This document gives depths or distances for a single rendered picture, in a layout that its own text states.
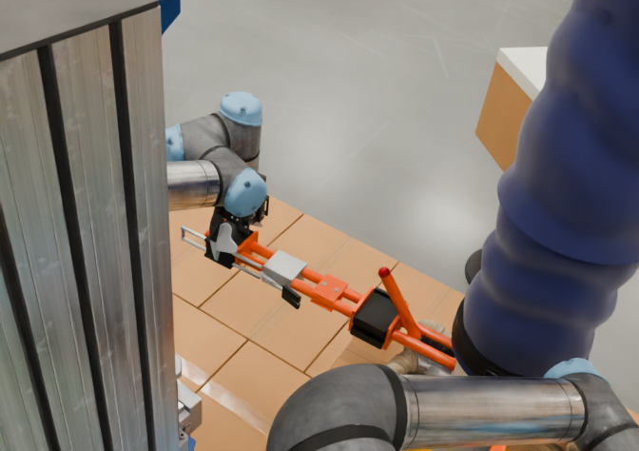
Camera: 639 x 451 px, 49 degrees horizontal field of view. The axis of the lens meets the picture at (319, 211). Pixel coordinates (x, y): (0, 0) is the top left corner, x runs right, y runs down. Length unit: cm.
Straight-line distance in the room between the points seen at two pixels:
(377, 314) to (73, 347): 89
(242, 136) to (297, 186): 236
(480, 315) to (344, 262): 131
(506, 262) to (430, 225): 243
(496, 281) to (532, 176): 19
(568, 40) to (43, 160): 65
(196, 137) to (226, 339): 106
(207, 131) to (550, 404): 69
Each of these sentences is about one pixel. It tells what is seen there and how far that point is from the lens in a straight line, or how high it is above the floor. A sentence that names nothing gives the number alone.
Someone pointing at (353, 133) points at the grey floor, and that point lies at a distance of 404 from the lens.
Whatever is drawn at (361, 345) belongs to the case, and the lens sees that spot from 148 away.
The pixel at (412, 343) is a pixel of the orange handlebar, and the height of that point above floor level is 121.
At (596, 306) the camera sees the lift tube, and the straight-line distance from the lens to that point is 109.
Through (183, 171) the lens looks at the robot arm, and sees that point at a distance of 106.
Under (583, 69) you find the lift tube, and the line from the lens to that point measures 88.
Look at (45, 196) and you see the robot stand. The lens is 44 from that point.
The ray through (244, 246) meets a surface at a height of 122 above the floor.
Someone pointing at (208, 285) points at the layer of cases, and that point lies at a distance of 229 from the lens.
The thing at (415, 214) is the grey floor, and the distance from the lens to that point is 354.
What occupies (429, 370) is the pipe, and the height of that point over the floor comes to 115.
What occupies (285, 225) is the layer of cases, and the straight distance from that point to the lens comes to 252.
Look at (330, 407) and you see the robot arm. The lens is 64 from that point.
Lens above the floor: 220
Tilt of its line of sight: 40 degrees down
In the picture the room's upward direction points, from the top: 8 degrees clockwise
